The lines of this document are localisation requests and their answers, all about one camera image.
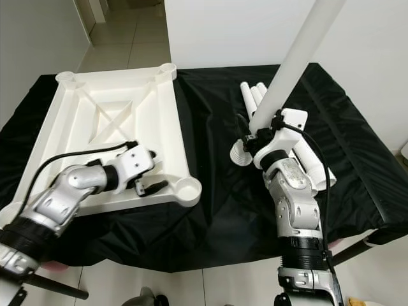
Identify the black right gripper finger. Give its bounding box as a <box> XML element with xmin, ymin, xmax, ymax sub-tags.
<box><xmin>236</xmin><ymin>115</ymin><xmax>256</xmax><ymax>149</ymax></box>

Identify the white plastic table top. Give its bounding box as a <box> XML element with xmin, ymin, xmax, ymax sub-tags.
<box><xmin>5</xmin><ymin>62</ymin><xmax>203</xmax><ymax>227</ymax></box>

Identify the black tablecloth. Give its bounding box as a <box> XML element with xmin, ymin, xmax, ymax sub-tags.
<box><xmin>0</xmin><ymin>62</ymin><xmax>408</xmax><ymax>273</ymax></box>

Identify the silver robot left leg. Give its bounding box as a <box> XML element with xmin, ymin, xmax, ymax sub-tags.
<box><xmin>131</xmin><ymin>287</ymin><xmax>170</xmax><ymax>306</ymax></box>

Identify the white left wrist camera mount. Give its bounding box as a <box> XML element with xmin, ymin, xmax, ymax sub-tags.
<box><xmin>102</xmin><ymin>143</ymin><xmax>155</xmax><ymax>193</ymax></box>

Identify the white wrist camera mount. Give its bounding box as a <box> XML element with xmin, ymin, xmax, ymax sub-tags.
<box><xmin>102</xmin><ymin>143</ymin><xmax>155</xmax><ymax>193</ymax></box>
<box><xmin>252</xmin><ymin>108</ymin><xmax>309</xmax><ymax>171</ymax></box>

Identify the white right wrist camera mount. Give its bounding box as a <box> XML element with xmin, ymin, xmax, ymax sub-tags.
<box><xmin>252</xmin><ymin>108</ymin><xmax>309</xmax><ymax>171</ymax></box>

